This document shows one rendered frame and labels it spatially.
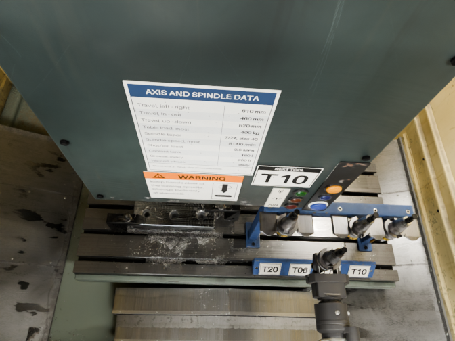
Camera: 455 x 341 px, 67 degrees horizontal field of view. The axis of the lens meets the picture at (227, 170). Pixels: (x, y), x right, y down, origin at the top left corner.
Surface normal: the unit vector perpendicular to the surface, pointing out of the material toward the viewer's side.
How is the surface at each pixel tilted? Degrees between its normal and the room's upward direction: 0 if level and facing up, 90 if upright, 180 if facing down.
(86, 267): 0
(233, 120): 90
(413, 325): 24
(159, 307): 7
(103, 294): 0
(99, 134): 90
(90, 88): 90
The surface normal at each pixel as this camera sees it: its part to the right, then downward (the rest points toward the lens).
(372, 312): -0.33, -0.43
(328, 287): 0.09, -0.45
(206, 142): -0.01, 0.89
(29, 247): 0.48, -0.38
